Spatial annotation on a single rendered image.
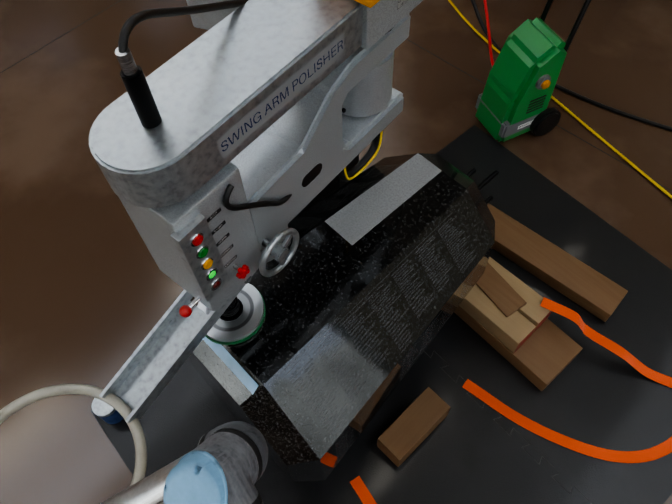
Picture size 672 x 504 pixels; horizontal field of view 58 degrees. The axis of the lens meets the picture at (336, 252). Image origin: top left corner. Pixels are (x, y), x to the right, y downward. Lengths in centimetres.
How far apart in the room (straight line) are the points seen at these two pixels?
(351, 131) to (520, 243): 141
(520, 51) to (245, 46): 204
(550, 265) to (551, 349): 42
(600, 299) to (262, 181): 185
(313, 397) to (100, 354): 130
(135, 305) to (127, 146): 184
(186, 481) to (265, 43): 88
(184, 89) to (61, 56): 303
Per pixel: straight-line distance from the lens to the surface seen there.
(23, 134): 394
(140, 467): 177
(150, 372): 185
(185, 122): 126
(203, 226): 134
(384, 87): 178
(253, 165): 155
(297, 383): 192
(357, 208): 214
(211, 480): 103
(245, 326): 192
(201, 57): 138
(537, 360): 273
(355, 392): 203
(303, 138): 156
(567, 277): 296
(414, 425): 252
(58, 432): 292
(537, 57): 316
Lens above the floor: 255
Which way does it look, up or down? 59 degrees down
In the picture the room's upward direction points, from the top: 4 degrees counter-clockwise
